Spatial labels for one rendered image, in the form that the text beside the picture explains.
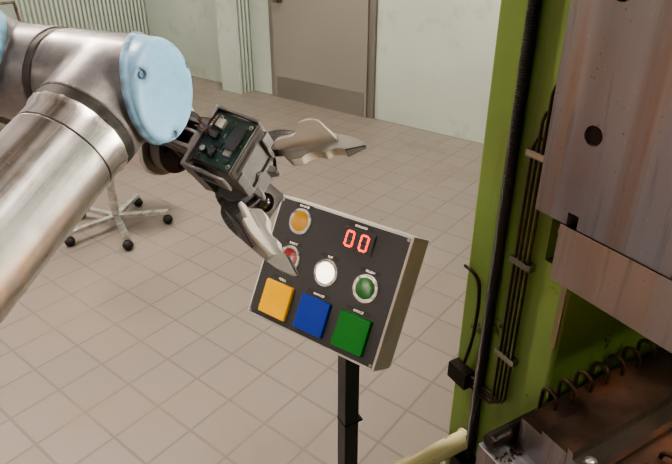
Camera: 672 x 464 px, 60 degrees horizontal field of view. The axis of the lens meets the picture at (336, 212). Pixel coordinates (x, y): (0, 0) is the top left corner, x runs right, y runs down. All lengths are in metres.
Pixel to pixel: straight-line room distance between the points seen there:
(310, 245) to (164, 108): 0.79
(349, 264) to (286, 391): 1.39
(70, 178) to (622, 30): 0.63
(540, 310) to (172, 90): 0.87
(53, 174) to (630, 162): 0.65
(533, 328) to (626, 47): 0.62
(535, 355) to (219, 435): 1.47
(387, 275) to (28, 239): 0.83
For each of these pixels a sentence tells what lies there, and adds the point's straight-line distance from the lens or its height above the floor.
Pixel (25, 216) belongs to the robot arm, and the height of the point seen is 1.58.
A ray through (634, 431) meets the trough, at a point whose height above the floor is 0.99.
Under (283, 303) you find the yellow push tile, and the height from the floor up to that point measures 1.01.
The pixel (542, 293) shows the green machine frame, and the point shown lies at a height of 1.12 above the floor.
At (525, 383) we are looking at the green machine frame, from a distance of 1.32.
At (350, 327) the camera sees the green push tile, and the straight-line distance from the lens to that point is 1.20.
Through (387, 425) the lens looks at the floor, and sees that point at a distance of 2.42.
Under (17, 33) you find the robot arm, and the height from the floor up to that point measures 1.67.
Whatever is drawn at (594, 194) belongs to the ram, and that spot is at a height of 1.43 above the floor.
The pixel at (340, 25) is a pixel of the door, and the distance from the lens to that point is 5.77.
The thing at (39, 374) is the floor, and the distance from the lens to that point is 2.91.
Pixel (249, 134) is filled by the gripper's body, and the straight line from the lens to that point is 0.57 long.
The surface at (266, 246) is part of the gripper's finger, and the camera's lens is 0.57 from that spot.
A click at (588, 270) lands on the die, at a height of 1.32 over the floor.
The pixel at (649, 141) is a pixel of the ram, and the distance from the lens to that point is 0.80.
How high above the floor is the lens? 1.76
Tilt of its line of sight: 27 degrees down
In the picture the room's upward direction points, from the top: straight up
